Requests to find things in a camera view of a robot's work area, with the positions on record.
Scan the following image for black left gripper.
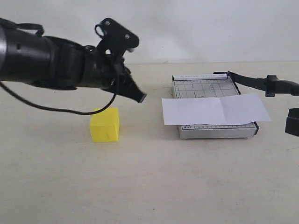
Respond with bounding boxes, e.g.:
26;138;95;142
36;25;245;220
81;45;147;103

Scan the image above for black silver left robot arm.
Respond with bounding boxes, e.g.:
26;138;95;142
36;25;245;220
0;18;146;103

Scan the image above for yellow foam cube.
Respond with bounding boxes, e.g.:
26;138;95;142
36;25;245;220
89;108;120;142

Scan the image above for grey paper cutter base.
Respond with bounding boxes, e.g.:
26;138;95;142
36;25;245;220
172;72;259;140

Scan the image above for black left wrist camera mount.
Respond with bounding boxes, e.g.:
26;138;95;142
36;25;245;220
94;18;140;61

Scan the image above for white paper sheet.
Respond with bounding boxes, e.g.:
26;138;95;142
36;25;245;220
162;93;271;125

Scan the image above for black cutter blade arm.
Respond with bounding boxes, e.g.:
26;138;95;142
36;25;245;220
213;71;299;97

